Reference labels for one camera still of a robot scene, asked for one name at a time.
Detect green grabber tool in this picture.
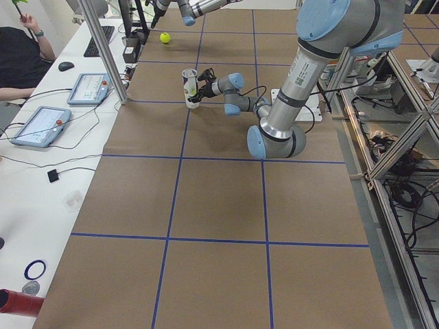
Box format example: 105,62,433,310
12,0,30,23

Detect white blue tennis ball can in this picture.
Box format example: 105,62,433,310
182,69,200,109

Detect blue teach pendant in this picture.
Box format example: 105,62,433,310
10,106,71,148
67,73,111,106

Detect person in black shirt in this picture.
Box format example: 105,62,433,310
1,27,56,101

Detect red cylinder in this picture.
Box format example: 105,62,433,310
1,289,45,317

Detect black keyboard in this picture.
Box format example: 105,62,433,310
83,25,115,58

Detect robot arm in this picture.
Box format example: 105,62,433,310
189,1,405,159
150,0,237,29

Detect black computer mouse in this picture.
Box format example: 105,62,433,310
58,61,75,72

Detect near blue teach pendant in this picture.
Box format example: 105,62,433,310
10,106,71,148

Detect black box with label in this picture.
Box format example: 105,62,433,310
123,38,141,64

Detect yellow Roland Garros tennis ball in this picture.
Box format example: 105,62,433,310
160,32,171,45

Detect blue tape ring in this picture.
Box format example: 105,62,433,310
23,259,47,280

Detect small orange electronics board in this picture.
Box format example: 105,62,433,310
123,66,135,80

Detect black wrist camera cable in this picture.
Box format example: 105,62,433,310
236,85,268,103

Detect small black square device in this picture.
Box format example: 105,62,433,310
47,169,59,183

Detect aluminium truss frame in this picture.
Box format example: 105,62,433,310
318,13,439,329

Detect far blue teach pendant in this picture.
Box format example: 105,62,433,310
67,73,111,106

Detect black monitor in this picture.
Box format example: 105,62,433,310
117,0,150,45

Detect aluminium frame post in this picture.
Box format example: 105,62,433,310
78,0,128,105

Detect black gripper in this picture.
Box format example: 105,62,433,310
187,82,215,103
151,2,165,28

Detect person's hand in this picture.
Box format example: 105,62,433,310
20,14,44,37

